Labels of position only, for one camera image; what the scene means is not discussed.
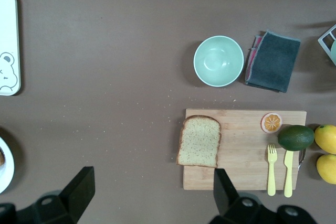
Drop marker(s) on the metal peeler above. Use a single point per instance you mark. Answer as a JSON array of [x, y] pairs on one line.
[[302, 159]]

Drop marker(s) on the green avocado toy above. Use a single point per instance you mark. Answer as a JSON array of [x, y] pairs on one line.
[[295, 137]]

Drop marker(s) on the yellow lemon toy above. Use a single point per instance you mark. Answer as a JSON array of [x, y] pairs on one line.
[[328, 169], [326, 138]]

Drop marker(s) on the round white plate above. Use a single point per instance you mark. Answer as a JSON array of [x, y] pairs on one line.
[[6, 166]]

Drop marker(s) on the mint green bowl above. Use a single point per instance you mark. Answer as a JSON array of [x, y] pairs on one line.
[[218, 61]]

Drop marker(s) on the whole bread slice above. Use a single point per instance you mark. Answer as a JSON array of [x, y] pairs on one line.
[[198, 142]]

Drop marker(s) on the yellow plastic knife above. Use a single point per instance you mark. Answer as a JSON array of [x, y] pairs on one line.
[[288, 174]]

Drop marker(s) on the bamboo cutting board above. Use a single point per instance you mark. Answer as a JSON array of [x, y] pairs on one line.
[[244, 150]]

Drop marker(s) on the bread slice under egg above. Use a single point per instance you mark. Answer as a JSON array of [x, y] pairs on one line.
[[1, 157]]

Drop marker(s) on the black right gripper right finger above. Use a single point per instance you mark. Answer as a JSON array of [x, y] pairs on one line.
[[225, 195]]

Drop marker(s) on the folded dark grey cloth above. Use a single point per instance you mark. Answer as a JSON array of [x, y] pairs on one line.
[[273, 61]]

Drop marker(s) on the cream bear print tray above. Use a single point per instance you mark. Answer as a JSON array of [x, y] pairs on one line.
[[8, 24]]

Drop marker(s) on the orange slice toy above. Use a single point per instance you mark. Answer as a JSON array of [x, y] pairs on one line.
[[271, 122]]

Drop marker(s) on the yellow plastic fork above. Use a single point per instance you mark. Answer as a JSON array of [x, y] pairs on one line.
[[271, 171]]

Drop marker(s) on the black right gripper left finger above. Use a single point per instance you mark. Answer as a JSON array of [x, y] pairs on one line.
[[78, 190]]

